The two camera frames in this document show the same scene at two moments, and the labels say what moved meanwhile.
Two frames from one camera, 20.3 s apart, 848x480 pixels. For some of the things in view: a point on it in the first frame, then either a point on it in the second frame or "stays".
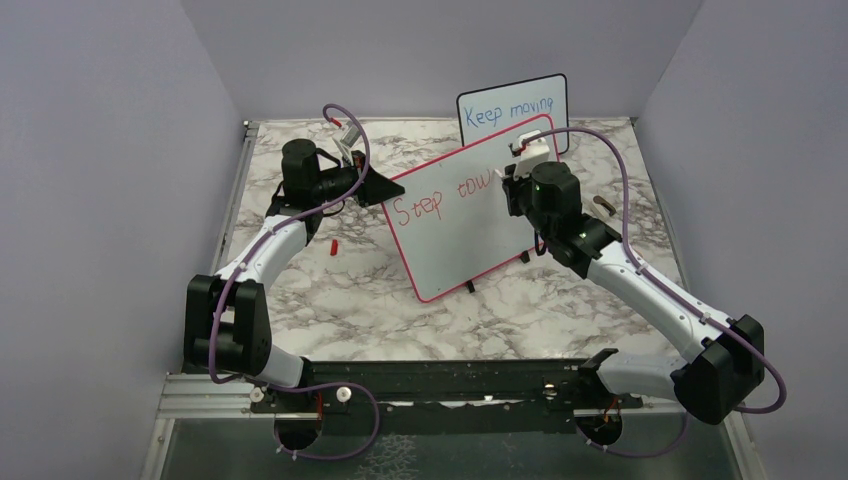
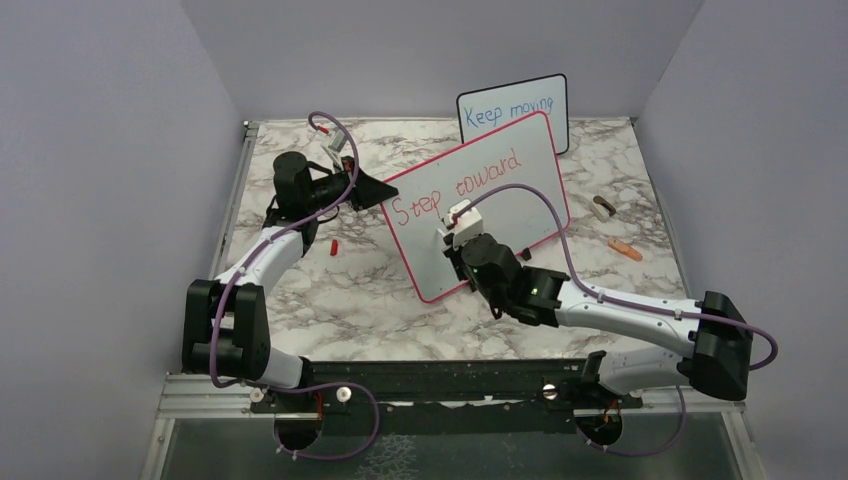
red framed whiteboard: x=453 y=224 stays
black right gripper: x=511 y=186 to x=455 y=255
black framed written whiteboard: x=488 y=112 stays
